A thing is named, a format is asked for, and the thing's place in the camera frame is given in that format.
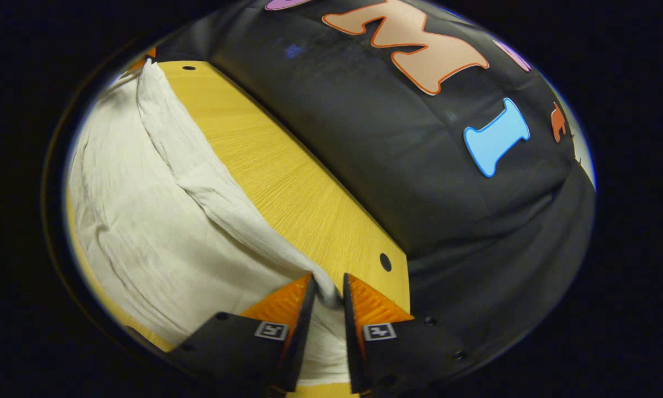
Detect white jeans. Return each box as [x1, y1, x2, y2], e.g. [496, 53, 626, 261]
[66, 58, 351, 387]

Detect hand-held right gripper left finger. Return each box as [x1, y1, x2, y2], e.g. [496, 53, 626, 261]
[168, 274, 317, 396]

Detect black backdrop cloth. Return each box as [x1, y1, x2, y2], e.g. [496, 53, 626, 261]
[154, 0, 596, 382]

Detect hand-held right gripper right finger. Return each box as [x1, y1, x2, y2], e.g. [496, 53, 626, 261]
[342, 273, 470, 396]

